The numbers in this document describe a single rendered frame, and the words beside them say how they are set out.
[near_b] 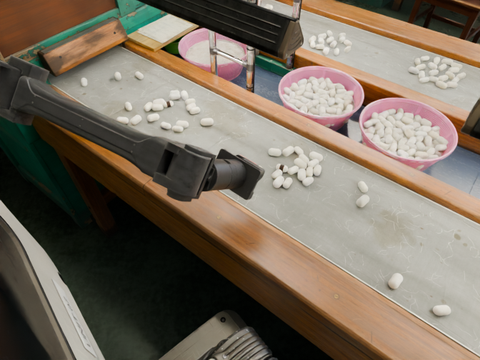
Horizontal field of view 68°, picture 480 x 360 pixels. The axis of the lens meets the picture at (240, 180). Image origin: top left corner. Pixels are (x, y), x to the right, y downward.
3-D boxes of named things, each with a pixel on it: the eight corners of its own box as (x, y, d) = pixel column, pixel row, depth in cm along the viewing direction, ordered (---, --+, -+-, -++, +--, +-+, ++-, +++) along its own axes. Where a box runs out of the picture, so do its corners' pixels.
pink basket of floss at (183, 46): (253, 86, 128) (255, 63, 121) (180, 90, 127) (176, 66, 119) (247, 48, 145) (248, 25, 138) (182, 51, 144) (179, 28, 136)
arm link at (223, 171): (207, 197, 59) (218, 166, 58) (177, 181, 62) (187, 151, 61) (228, 194, 65) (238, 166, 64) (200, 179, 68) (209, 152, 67)
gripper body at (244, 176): (225, 148, 73) (205, 146, 66) (265, 171, 68) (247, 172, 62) (213, 176, 74) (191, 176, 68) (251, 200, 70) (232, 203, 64)
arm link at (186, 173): (-18, 108, 64) (1, 51, 63) (10, 113, 69) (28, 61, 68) (181, 210, 53) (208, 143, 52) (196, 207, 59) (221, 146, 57)
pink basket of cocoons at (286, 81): (352, 148, 108) (361, 125, 101) (268, 131, 113) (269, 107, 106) (359, 96, 124) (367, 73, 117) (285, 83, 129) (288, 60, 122)
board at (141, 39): (154, 52, 126) (153, 48, 125) (126, 38, 132) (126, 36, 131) (214, 17, 143) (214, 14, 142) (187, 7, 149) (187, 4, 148)
